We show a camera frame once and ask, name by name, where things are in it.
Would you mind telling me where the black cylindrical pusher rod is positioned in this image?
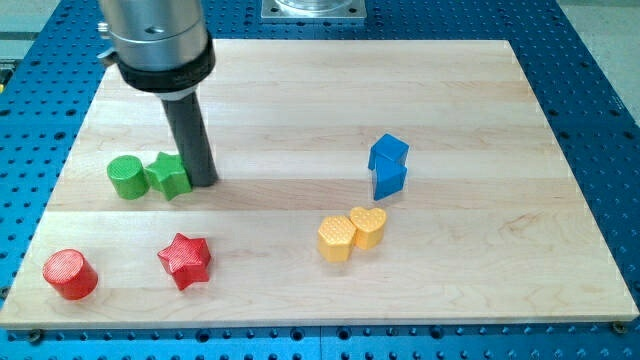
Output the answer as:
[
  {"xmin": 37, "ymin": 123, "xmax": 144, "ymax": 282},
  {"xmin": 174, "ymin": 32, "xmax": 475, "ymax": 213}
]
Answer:
[{"xmin": 161, "ymin": 92, "xmax": 218, "ymax": 187}]

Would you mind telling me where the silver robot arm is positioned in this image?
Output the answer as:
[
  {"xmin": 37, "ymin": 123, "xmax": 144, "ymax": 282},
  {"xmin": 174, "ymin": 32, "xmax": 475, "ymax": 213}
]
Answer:
[{"xmin": 99, "ymin": 0, "xmax": 218, "ymax": 187}]

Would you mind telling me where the green star block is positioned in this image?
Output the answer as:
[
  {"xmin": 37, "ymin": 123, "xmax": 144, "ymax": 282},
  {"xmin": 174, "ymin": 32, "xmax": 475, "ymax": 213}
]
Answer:
[{"xmin": 144, "ymin": 152, "xmax": 192, "ymax": 201}]

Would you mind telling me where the red star block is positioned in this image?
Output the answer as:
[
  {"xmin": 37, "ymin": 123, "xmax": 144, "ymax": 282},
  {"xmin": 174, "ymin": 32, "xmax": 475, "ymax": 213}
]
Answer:
[{"xmin": 157, "ymin": 233, "xmax": 212, "ymax": 291}]

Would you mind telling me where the green cylinder block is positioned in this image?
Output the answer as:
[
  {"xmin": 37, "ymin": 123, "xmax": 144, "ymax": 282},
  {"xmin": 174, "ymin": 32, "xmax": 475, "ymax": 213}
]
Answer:
[{"xmin": 107, "ymin": 155, "xmax": 149, "ymax": 200}]

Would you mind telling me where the wooden board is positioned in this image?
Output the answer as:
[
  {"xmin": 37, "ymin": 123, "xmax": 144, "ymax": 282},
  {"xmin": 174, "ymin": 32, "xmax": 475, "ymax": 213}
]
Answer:
[{"xmin": 1, "ymin": 39, "xmax": 638, "ymax": 330}]

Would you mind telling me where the yellow hexagon block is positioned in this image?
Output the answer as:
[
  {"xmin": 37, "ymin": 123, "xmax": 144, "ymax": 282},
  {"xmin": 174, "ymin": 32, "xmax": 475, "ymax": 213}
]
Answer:
[{"xmin": 317, "ymin": 215, "xmax": 356, "ymax": 262}]

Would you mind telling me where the red cylinder block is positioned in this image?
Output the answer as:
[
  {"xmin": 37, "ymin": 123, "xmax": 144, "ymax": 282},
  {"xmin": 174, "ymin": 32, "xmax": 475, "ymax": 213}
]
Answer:
[{"xmin": 42, "ymin": 249, "xmax": 99, "ymax": 300}]

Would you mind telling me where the blue cube block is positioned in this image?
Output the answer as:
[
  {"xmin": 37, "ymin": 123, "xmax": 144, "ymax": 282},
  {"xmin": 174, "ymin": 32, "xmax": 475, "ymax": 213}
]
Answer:
[{"xmin": 367, "ymin": 133, "xmax": 409, "ymax": 170}]

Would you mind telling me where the blue triangular block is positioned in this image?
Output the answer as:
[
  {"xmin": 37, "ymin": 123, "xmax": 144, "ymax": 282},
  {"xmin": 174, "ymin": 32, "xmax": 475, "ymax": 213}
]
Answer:
[{"xmin": 372, "ymin": 157, "xmax": 407, "ymax": 201}]

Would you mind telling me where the yellow heart block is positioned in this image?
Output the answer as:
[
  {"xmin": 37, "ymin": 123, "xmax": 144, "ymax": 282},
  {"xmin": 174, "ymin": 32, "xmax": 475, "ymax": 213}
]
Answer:
[{"xmin": 349, "ymin": 207, "xmax": 387, "ymax": 250}]

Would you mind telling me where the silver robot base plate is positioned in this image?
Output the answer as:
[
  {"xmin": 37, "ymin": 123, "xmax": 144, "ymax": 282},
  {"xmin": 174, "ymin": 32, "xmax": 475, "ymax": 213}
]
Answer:
[{"xmin": 261, "ymin": 0, "xmax": 367, "ymax": 21}]

